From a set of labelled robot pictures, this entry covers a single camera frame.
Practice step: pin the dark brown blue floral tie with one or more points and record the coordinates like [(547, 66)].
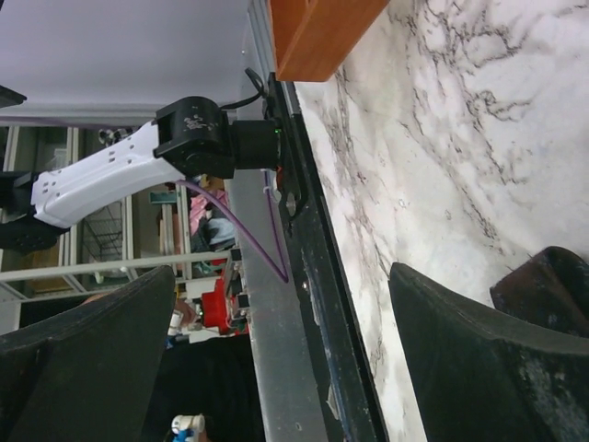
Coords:
[(549, 290)]

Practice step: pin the aluminium table edge rail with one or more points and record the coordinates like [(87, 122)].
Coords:
[(288, 391)]

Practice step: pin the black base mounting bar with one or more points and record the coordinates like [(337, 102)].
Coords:
[(344, 382)]

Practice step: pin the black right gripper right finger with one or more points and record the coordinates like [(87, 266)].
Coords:
[(482, 375)]

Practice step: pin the orange wooden divided tray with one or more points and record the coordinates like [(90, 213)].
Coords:
[(310, 39)]

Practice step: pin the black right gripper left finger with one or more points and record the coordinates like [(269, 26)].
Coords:
[(87, 374)]

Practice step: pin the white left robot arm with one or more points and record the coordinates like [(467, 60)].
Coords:
[(188, 138)]

